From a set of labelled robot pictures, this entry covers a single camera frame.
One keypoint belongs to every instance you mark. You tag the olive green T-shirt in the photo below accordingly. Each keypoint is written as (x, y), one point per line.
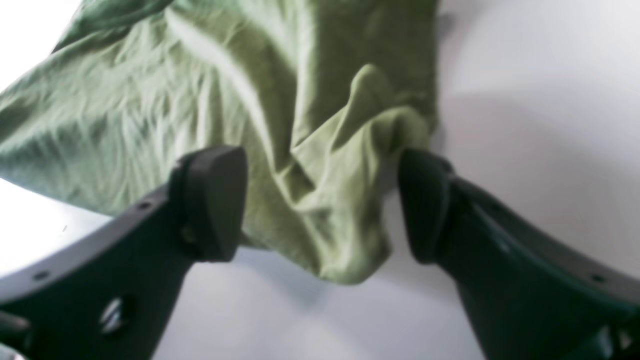
(321, 94)

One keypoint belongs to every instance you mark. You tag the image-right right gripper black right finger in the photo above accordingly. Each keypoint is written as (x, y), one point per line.
(526, 295)

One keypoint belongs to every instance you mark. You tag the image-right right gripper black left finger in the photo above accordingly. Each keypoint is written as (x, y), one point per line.
(110, 295)

